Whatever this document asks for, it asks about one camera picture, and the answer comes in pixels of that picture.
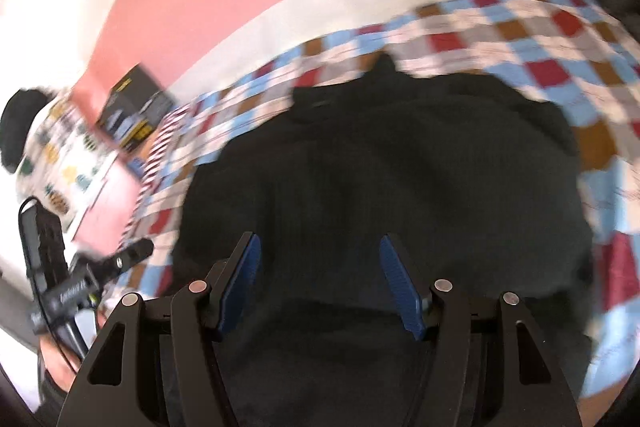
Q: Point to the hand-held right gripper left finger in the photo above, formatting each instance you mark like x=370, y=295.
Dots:
x=240, y=277

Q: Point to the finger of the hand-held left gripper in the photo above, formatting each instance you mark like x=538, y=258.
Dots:
x=127, y=257

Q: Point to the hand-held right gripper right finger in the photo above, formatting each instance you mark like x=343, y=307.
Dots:
x=400, y=279

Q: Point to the black jacket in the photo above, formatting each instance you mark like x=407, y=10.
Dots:
x=380, y=167

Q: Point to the person's left forearm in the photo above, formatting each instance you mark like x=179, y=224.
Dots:
x=62, y=354

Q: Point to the pale pink cloth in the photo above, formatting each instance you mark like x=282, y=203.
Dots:
x=112, y=197

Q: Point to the pineapple print cloth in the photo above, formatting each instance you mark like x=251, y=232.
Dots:
x=65, y=157

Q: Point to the black round object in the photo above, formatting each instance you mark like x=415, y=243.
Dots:
x=17, y=127

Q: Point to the black and yellow box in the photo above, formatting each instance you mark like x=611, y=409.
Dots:
x=131, y=109

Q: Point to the checkered bed blanket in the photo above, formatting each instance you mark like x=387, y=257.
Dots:
x=525, y=47

